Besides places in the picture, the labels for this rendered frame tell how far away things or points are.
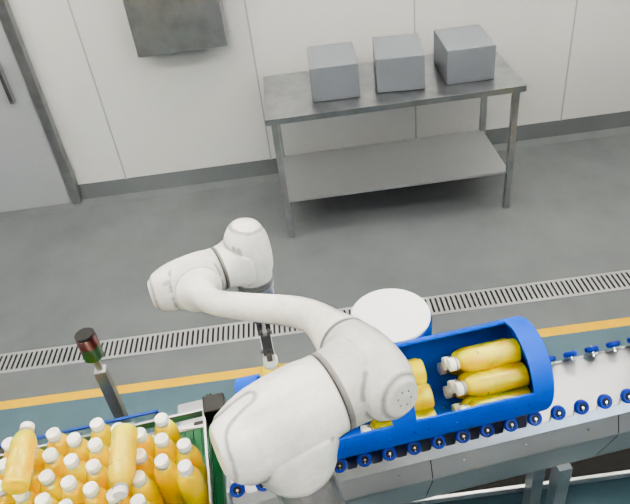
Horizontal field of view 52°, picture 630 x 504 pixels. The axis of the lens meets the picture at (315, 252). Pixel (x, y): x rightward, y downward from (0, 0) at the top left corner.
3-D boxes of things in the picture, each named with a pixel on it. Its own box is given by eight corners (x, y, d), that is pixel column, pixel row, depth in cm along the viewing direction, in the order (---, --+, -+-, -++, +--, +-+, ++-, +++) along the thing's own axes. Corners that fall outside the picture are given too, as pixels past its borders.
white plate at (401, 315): (385, 278, 239) (386, 280, 240) (334, 318, 225) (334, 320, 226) (447, 309, 222) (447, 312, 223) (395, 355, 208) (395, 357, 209)
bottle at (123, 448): (142, 429, 183) (140, 486, 168) (127, 442, 185) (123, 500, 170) (122, 419, 179) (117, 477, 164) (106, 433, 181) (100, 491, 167)
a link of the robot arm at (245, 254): (264, 257, 159) (215, 276, 155) (255, 204, 150) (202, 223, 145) (283, 280, 151) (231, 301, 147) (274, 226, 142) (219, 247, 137)
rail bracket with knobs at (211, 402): (231, 433, 208) (225, 412, 201) (209, 438, 207) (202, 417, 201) (228, 409, 215) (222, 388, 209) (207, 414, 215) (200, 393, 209)
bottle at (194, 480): (200, 522, 183) (185, 485, 172) (183, 510, 187) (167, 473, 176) (217, 503, 188) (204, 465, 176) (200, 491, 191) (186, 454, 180)
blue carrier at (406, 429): (550, 429, 190) (560, 361, 173) (258, 500, 181) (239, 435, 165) (508, 362, 213) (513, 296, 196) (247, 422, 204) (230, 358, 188)
